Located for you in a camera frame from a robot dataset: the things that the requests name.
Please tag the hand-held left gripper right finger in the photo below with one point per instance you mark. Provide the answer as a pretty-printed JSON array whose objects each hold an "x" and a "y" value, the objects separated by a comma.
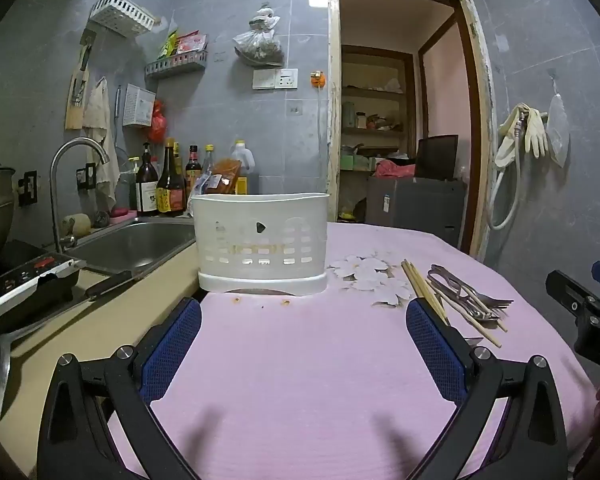
[{"x": 435, "y": 350}]

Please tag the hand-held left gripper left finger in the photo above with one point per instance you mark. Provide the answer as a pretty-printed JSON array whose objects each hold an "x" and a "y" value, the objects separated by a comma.
[{"x": 172, "y": 345}]

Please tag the wooden chopstick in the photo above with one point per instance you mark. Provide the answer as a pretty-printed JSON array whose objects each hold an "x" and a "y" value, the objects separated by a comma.
[
  {"x": 472, "y": 322},
  {"x": 427, "y": 285},
  {"x": 500, "y": 325},
  {"x": 420, "y": 285}
]

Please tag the metal fork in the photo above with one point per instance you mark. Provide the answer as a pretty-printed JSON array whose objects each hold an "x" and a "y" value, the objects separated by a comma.
[
  {"x": 450, "y": 276},
  {"x": 495, "y": 310}
]

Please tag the white slotted utensil basket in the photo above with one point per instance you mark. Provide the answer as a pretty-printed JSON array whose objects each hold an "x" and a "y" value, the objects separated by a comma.
[{"x": 260, "y": 255}]

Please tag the black frying pan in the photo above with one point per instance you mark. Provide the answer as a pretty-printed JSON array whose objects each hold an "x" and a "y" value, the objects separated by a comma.
[{"x": 110, "y": 284}]

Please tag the stainless steel sink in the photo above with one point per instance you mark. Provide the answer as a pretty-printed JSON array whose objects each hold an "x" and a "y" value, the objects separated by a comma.
[{"x": 130, "y": 245}]

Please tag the pink floral tablecloth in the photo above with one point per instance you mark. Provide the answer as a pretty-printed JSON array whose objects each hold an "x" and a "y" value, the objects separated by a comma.
[{"x": 305, "y": 360}]

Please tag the pink sponge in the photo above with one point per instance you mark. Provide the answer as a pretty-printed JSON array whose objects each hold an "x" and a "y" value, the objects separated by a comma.
[{"x": 123, "y": 214}]

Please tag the grey cabinet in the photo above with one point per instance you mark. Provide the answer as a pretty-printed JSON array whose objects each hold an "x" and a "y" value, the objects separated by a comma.
[{"x": 415, "y": 205}]

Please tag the hanging clear plastic bag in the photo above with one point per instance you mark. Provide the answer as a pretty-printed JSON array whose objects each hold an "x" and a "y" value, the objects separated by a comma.
[{"x": 558, "y": 130}]

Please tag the dark soy sauce bottle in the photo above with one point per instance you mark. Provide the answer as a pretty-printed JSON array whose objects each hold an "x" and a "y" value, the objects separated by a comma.
[{"x": 170, "y": 190}]

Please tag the dark bottle with white label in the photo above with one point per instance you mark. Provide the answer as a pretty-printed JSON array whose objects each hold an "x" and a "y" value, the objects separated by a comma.
[{"x": 147, "y": 190}]

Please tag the cream rubber gloves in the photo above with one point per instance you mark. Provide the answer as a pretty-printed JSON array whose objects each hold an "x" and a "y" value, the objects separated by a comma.
[{"x": 535, "y": 132}]

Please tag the white and blue bag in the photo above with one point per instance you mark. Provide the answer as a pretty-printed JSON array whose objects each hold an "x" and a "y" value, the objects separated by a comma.
[{"x": 200, "y": 187}]

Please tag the black induction cooker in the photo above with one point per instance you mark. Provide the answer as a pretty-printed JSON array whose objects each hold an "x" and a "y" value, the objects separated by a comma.
[{"x": 20, "y": 275}]

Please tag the orange packet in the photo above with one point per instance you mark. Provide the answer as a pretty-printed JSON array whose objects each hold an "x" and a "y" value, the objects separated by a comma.
[{"x": 225, "y": 175}]

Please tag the red capped sauce bottle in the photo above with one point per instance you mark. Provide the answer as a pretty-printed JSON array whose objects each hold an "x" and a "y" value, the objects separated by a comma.
[{"x": 193, "y": 167}]

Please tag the black monitor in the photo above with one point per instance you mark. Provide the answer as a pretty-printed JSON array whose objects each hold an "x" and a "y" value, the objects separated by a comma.
[{"x": 437, "y": 157}]

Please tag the red cloth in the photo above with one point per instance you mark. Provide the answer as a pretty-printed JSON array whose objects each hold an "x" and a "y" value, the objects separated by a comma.
[{"x": 392, "y": 169}]

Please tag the yellow capped clear bottle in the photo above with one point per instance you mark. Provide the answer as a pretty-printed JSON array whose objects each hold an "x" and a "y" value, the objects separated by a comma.
[{"x": 208, "y": 160}]

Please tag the large oil jug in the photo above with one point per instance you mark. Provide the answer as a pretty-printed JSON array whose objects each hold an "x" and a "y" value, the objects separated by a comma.
[{"x": 247, "y": 170}]

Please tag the curved metal faucet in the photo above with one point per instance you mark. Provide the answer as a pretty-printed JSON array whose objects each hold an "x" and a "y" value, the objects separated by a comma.
[{"x": 55, "y": 185}]

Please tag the green box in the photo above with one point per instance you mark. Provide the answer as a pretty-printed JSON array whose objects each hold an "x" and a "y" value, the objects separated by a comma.
[{"x": 354, "y": 162}]

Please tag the red plastic bag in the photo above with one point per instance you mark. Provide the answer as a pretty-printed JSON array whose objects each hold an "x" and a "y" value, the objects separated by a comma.
[{"x": 157, "y": 122}]

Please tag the hanging beige towel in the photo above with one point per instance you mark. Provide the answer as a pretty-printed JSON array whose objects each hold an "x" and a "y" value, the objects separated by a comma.
[{"x": 97, "y": 110}]

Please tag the wooden storage shelf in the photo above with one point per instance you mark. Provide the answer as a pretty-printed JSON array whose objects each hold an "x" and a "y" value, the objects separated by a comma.
[{"x": 375, "y": 92}]

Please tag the yellow green packet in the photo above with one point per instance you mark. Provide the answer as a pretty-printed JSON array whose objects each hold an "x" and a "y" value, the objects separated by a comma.
[{"x": 167, "y": 46}]

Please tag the red snack packet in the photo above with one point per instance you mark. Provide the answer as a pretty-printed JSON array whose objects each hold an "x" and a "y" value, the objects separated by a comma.
[{"x": 192, "y": 44}]

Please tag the hanging clear bag of dried goods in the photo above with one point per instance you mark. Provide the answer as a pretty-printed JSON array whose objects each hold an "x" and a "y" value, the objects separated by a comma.
[{"x": 260, "y": 45}]

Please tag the black wall outlet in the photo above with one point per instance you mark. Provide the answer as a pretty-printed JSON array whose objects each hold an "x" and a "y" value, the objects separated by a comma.
[{"x": 28, "y": 187}]

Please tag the white square wall basket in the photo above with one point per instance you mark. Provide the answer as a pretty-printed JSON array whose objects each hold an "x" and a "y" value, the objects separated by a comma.
[{"x": 139, "y": 105}]

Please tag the wooden door frame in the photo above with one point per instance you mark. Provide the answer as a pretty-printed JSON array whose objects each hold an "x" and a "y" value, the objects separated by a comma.
[{"x": 334, "y": 110}]

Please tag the wooden wall knife holder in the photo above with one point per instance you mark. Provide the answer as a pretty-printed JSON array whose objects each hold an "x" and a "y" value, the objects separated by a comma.
[{"x": 77, "y": 95}]

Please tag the grey wall rack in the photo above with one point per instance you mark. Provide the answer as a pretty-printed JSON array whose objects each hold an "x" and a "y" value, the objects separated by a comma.
[{"x": 177, "y": 66}]

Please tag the white wall switch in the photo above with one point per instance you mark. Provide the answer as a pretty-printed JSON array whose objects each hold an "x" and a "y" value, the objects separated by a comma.
[{"x": 263, "y": 79}]

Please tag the white wall socket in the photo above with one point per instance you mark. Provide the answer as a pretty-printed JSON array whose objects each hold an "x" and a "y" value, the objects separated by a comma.
[{"x": 286, "y": 78}]

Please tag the orange wall hook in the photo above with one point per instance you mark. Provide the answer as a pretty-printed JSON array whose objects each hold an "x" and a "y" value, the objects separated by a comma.
[{"x": 318, "y": 79}]

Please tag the white slotted wall basket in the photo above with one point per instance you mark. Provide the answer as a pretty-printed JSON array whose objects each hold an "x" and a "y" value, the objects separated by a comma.
[{"x": 122, "y": 15}]

